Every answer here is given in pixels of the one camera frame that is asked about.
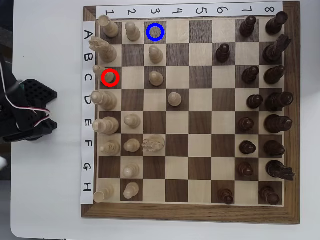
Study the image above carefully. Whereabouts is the paper strip with numbers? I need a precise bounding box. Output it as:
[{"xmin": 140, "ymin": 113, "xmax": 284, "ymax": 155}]
[{"xmin": 95, "ymin": 1, "xmax": 284, "ymax": 20}]

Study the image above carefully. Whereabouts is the dark wooden bishop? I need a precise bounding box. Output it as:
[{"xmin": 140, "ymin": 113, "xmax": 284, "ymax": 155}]
[
  {"xmin": 263, "ymin": 65, "xmax": 287, "ymax": 85},
  {"xmin": 263, "ymin": 139, "xmax": 286, "ymax": 158}
]

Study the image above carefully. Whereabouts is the wooden chessboard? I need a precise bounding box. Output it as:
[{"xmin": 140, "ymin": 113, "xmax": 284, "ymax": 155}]
[{"xmin": 80, "ymin": 1, "xmax": 301, "ymax": 225}]

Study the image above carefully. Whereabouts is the paper strip with letters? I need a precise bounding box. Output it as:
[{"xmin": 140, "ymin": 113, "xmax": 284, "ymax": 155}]
[{"xmin": 79, "ymin": 20, "xmax": 97, "ymax": 205}]

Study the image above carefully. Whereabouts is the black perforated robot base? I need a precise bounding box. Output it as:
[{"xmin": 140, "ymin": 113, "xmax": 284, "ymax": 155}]
[{"xmin": 14, "ymin": 118, "xmax": 58, "ymax": 143}]

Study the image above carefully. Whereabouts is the white red servo wire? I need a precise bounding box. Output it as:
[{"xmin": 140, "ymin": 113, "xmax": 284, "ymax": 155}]
[{"xmin": 0, "ymin": 58, "xmax": 51, "ymax": 131}]

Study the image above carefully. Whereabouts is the light wooden knight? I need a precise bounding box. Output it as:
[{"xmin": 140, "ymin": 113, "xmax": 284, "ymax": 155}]
[
  {"xmin": 89, "ymin": 35, "xmax": 118, "ymax": 64},
  {"xmin": 141, "ymin": 134, "xmax": 166, "ymax": 153}
]

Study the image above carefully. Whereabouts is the dark wooden king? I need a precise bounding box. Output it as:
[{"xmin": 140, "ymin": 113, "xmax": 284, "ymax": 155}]
[{"xmin": 263, "ymin": 114, "xmax": 294, "ymax": 135}]

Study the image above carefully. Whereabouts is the light wooden queen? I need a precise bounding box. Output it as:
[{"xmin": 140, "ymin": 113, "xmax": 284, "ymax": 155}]
[{"xmin": 89, "ymin": 90, "xmax": 118, "ymax": 112}]

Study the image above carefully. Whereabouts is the dark wooden rook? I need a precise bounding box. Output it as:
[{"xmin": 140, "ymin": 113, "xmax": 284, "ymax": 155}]
[
  {"xmin": 265, "ymin": 11, "xmax": 289, "ymax": 36},
  {"xmin": 258, "ymin": 185, "xmax": 281, "ymax": 207}
]

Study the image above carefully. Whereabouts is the light wooden king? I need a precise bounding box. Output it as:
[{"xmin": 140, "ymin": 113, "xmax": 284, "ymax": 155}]
[{"xmin": 91, "ymin": 116, "xmax": 120, "ymax": 135}]

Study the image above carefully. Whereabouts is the dark wooden pawn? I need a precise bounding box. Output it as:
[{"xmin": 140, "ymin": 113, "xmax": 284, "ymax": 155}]
[
  {"xmin": 239, "ymin": 14, "xmax": 258, "ymax": 38},
  {"xmin": 238, "ymin": 140, "xmax": 257, "ymax": 156},
  {"xmin": 237, "ymin": 116, "xmax": 255, "ymax": 133},
  {"xmin": 246, "ymin": 94, "xmax": 264, "ymax": 110},
  {"xmin": 241, "ymin": 65, "xmax": 260, "ymax": 85},
  {"xmin": 236, "ymin": 161, "xmax": 255, "ymax": 179},
  {"xmin": 216, "ymin": 187, "xmax": 235, "ymax": 206},
  {"xmin": 215, "ymin": 43, "xmax": 231, "ymax": 63}
]

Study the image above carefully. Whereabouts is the dark wooden queen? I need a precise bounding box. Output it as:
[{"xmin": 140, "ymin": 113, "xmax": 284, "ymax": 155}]
[{"xmin": 264, "ymin": 91, "xmax": 295, "ymax": 112}]

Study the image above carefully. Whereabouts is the dark wooden knight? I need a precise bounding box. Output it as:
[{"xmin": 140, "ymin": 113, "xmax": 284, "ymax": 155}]
[
  {"xmin": 265, "ymin": 159, "xmax": 296, "ymax": 182},
  {"xmin": 262, "ymin": 33, "xmax": 292, "ymax": 64}
]

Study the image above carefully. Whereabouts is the light wooden bishop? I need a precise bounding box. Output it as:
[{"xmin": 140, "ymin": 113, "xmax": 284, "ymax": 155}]
[
  {"xmin": 92, "ymin": 64, "xmax": 118, "ymax": 85},
  {"xmin": 99, "ymin": 139, "xmax": 121, "ymax": 156}
]

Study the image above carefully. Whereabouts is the light wooden pawn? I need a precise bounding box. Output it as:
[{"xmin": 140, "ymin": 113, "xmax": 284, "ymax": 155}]
[
  {"xmin": 122, "ymin": 162, "xmax": 140, "ymax": 179},
  {"xmin": 124, "ymin": 21, "xmax": 141, "ymax": 42},
  {"xmin": 123, "ymin": 113, "xmax": 142, "ymax": 130},
  {"xmin": 148, "ymin": 71, "xmax": 165, "ymax": 88},
  {"xmin": 122, "ymin": 181, "xmax": 140, "ymax": 200},
  {"xmin": 123, "ymin": 138, "xmax": 141, "ymax": 153},
  {"xmin": 167, "ymin": 91, "xmax": 183, "ymax": 108},
  {"xmin": 148, "ymin": 45, "xmax": 165, "ymax": 65}
]

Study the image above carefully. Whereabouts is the light wooden rook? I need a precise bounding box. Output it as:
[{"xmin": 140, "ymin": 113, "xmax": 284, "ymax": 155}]
[
  {"xmin": 93, "ymin": 184, "xmax": 115, "ymax": 204},
  {"xmin": 97, "ymin": 14, "xmax": 120, "ymax": 38}
]

